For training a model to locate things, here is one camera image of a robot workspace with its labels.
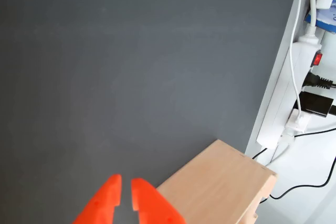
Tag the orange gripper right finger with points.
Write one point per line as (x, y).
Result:
(155, 205)

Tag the black power adapter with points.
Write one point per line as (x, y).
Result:
(312, 103)

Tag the white power strip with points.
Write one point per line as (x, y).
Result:
(278, 103)

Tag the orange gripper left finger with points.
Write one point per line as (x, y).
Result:
(102, 200)

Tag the white usb charger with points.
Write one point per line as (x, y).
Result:
(299, 121)

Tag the blue and white package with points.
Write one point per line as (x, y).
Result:
(325, 19)

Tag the dark grey mat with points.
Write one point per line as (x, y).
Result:
(105, 77)

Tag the wooden box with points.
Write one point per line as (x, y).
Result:
(215, 182)

